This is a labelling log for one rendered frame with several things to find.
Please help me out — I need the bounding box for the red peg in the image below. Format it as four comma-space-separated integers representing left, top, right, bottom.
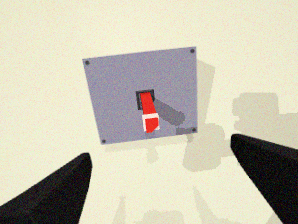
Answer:
140, 92, 159, 133

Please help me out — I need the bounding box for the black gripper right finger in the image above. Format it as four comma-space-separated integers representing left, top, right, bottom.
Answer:
230, 134, 298, 224

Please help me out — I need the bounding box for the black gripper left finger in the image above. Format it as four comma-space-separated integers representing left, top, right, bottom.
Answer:
0, 152, 93, 224

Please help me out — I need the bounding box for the grey sloped panel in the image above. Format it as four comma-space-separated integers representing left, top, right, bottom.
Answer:
82, 46, 198, 145

